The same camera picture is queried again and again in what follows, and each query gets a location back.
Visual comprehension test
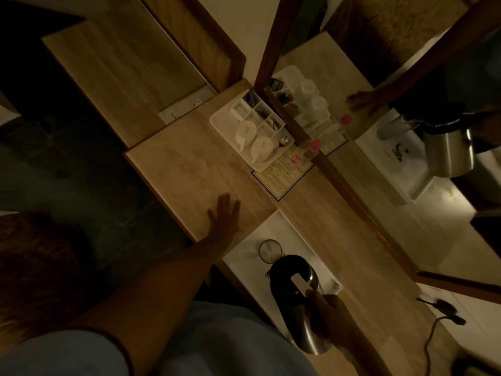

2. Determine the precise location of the steel electric kettle black handle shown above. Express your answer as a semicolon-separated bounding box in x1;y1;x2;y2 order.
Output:
268;254;334;355

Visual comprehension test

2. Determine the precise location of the person's right hand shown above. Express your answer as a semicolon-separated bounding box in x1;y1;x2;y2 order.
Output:
305;289;362;355

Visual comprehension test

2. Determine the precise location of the black power cable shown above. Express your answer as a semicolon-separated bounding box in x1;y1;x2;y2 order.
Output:
424;315;455;376

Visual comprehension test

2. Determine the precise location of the wooden framed wall panel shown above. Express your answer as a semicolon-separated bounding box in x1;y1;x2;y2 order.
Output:
136;0;247;93

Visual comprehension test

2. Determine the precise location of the black power plug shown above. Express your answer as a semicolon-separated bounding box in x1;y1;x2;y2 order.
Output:
416;297;467;326

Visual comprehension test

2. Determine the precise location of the laminated information card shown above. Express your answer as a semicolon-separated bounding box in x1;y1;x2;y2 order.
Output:
252;152;315;202

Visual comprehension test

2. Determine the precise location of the white kettle tray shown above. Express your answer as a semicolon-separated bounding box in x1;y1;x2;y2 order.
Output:
222;210;343;343

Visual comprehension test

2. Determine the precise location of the white compartment organiser tray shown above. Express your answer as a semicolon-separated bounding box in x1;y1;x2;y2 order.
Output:
209;89;295;172

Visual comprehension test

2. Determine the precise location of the clear water bottle red cap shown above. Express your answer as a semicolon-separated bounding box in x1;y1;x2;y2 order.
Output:
290;139;323;166

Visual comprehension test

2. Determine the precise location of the person's left hand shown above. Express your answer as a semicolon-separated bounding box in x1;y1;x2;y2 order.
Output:
206;193;242;248

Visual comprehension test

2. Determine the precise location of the white ceramic cup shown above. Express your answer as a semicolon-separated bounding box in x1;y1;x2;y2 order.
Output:
249;136;274;164
234;120;258;151

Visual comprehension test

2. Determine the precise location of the person's right forearm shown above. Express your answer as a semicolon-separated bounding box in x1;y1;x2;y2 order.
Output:
341;336;394;376

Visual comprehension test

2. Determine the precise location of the person's left forearm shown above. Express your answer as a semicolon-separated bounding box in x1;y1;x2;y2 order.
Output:
68;238;231;376

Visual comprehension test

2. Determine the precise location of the white wall power socket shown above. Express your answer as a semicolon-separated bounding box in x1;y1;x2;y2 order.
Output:
158;85;217;125

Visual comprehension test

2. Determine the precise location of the grey blue shirt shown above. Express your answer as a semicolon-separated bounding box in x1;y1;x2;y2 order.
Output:
0;301;319;376

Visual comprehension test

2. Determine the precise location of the wooden framed mirror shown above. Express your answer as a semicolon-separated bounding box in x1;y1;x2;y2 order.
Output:
254;0;501;305

